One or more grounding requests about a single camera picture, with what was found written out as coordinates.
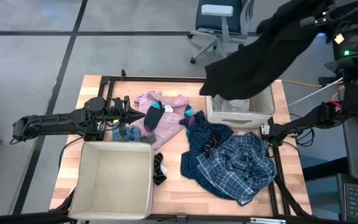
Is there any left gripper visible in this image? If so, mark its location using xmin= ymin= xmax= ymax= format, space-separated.
xmin=104 ymin=96 xmax=145 ymax=138

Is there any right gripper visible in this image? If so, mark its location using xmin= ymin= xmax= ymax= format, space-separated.
xmin=299 ymin=16 xmax=358 ymax=62

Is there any navy sock teal toe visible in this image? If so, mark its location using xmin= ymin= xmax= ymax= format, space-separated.
xmin=144 ymin=101 xmax=166 ymax=133
xmin=183 ymin=105 xmax=195 ymax=130

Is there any grey sock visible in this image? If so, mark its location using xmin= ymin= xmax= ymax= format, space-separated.
xmin=140 ymin=132 xmax=157 ymax=146

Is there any black striped sock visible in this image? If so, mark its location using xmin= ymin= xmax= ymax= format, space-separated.
xmin=199 ymin=132 xmax=226 ymax=156
xmin=152 ymin=152 xmax=168 ymax=187

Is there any black garment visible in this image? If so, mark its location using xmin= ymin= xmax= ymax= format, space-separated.
xmin=199 ymin=0 xmax=335 ymax=101

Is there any navy dotted shirt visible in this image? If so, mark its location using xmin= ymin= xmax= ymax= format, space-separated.
xmin=180 ymin=110 xmax=248 ymax=200

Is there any light blue cloth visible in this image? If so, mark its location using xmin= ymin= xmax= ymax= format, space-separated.
xmin=112 ymin=124 xmax=142 ymax=143

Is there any pink woven shirt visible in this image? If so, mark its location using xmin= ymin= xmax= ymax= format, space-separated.
xmin=134 ymin=90 xmax=195 ymax=150

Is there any black power strip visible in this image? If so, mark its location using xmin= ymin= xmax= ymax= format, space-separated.
xmin=318 ymin=76 xmax=344 ymax=88

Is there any beige fabric storage bin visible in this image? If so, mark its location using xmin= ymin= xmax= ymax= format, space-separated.
xmin=206 ymin=83 xmax=275 ymax=129
xmin=68 ymin=140 xmax=155 ymax=221

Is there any grey office chair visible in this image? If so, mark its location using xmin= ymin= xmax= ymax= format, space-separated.
xmin=187 ymin=0 xmax=256 ymax=65

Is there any blue plaid shirt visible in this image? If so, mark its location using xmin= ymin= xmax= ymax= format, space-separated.
xmin=196 ymin=132 xmax=278 ymax=207

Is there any black aluminium table frame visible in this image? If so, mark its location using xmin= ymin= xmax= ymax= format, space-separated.
xmin=50 ymin=68 xmax=312 ymax=224

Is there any yellow cable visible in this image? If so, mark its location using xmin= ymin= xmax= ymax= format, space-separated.
xmin=281 ymin=79 xmax=323 ymax=88

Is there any white cable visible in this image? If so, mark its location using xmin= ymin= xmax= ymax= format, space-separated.
xmin=287 ymin=76 xmax=344 ymax=108

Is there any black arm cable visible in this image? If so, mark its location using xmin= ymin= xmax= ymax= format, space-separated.
xmin=58 ymin=136 xmax=85 ymax=170

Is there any black cable loop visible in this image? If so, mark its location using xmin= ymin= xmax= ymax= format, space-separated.
xmin=289 ymin=113 xmax=316 ymax=147

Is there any silver metal bracket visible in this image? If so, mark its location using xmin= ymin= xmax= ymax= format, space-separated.
xmin=249 ymin=217 xmax=287 ymax=224

